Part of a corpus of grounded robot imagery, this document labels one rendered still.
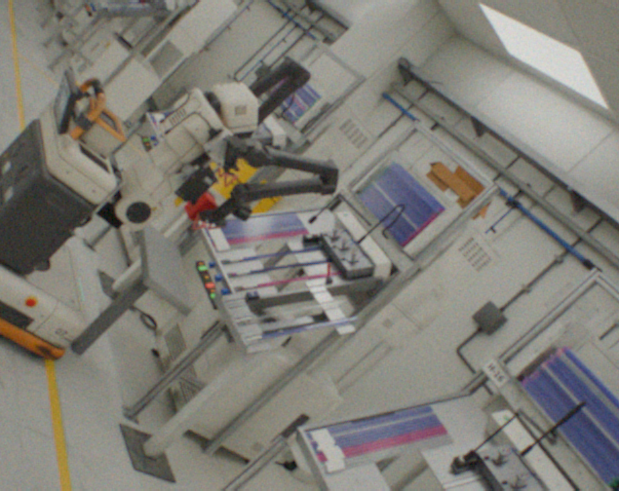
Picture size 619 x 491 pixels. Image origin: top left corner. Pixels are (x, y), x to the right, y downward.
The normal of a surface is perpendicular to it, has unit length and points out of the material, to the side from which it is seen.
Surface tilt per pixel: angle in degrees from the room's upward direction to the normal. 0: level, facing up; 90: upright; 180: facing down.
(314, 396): 90
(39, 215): 90
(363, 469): 44
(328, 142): 90
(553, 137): 90
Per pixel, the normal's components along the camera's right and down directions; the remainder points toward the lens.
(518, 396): -0.59, -0.51
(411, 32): 0.36, 0.53
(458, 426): 0.11, -0.84
